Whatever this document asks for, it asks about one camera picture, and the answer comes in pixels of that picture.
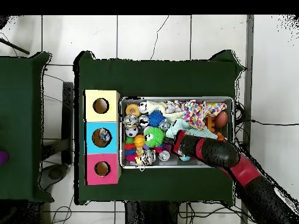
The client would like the purple object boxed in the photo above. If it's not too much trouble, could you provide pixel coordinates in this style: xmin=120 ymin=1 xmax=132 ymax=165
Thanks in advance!
xmin=0 ymin=150 xmax=10 ymax=166

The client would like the brown toy football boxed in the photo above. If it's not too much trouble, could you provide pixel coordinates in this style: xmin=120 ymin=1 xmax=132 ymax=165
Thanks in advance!
xmin=214 ymin=111 xmax=230 ymax=130

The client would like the dark green side table cloth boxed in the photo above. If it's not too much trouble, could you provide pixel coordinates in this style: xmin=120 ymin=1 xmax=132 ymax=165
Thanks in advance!
xmin=0 ymin=51 xmax=53 ymax=202

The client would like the shallow wire mesh bin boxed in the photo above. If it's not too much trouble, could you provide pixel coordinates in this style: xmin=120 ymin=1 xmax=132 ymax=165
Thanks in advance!
xmin=119 ymin=96 xmax=235 ymax=169

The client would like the blue spiky rubber ball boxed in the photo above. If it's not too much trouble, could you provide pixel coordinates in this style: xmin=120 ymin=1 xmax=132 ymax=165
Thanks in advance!
xmin=148 ymin=110 xmax=166 ymax=126

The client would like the toy burger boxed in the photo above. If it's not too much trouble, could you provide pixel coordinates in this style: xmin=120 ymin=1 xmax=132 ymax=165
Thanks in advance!
xmin=125 ymin=103 xmax=141 ymax=117

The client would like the crushed silver can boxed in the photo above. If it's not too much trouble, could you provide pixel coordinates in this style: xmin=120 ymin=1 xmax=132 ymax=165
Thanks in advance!
xmin=140 ymin=148 xmax=158 ymax=165

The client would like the smooth silver can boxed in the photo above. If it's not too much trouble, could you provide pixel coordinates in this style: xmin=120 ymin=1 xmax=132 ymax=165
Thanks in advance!
xmin=123 ymin=114 xmax=138 ymax=129

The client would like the black upright panel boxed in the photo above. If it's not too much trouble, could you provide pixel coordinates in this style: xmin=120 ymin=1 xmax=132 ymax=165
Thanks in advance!
xmin=61 ymin=81 xmax=75 ymax=165

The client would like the grey round floor base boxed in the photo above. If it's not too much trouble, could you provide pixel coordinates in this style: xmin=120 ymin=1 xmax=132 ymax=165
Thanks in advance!
xmin=46 ymin=164 xmax=68 ymax=184

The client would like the cream knitted cloth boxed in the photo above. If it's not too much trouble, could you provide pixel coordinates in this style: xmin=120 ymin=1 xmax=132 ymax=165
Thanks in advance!
xmin=138 ymin=100 xmax=168 ymax=114

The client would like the small orange basketball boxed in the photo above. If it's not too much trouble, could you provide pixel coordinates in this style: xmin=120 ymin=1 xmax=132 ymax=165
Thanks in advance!
xmin=133 ymin=135 xmax=146 ymax=148

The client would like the polka dot colourful cloth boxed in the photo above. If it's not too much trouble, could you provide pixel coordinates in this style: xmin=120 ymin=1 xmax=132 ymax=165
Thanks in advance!
xmin=168 ymin=99 xmax=228 ymax=131

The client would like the wooden box with three holes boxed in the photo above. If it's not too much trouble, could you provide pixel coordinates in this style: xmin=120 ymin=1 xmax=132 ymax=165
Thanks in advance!
xmin=83 ymin=89 xmax=121 ymax=186

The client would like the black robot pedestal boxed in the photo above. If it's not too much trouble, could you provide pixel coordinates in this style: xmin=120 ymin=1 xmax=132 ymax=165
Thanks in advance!
xmin=123 ymin=200 xmax=189 ymax=224

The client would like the mint green fuzzy cloth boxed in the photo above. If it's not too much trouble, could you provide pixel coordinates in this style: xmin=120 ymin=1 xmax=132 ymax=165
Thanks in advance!
xmin=165 ymin=118 xmax=199 ymax=139

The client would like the clear plastic bottle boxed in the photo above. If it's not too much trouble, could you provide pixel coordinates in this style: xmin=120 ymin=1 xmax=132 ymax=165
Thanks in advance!
xmin=98 ymin=129 xmax=112 ymax=145

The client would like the green spiky rubber ball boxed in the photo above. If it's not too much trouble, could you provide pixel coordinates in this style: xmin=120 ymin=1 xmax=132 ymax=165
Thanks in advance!
xmin=144 ymin=127 xmax=166 ymax=148

